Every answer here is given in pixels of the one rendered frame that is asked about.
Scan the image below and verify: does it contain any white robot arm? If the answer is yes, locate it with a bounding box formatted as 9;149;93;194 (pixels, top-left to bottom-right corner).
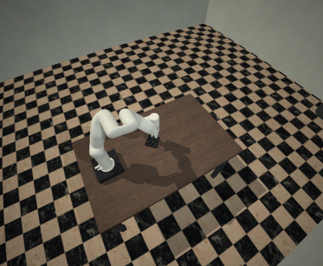
89;109;160;172

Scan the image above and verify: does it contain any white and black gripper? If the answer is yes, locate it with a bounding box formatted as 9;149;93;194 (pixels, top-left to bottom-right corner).
151;128;160;140

